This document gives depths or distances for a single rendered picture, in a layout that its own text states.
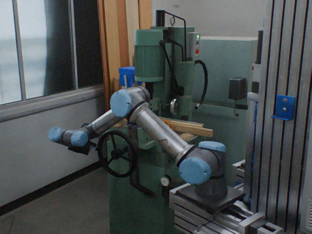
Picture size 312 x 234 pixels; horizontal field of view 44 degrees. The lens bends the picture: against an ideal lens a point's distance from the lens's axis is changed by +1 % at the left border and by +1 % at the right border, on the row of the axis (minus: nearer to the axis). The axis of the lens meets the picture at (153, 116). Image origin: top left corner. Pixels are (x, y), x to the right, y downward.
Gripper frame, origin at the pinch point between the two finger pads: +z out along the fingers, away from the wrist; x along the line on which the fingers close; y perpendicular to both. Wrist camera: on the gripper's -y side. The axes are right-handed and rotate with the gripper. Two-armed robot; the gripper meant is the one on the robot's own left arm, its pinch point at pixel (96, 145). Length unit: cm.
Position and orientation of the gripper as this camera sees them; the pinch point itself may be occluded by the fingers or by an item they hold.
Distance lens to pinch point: 221.7
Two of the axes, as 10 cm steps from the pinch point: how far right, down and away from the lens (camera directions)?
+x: 8.4, 1.3, -5.2
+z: 4.7, 2.9, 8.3
